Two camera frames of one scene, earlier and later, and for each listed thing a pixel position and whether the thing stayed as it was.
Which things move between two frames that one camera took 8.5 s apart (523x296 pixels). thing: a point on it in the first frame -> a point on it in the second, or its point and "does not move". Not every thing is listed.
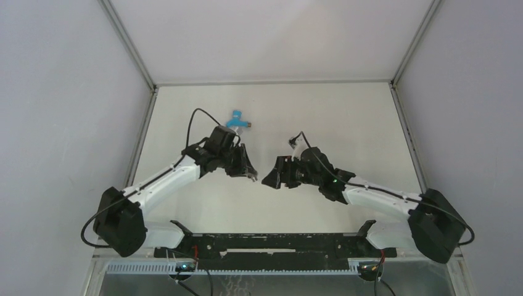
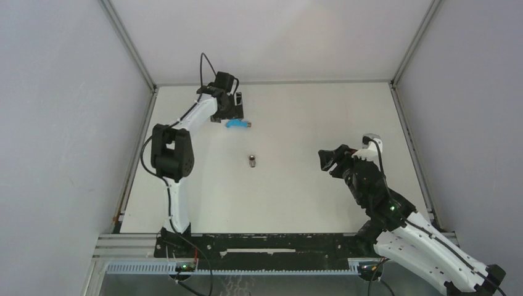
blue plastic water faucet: x=235 y=121 does not move
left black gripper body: x=235 y=163 -> x=230 y=111
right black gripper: x=285 y=164 -> x=341 y=155
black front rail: x=277 y=246 does not move
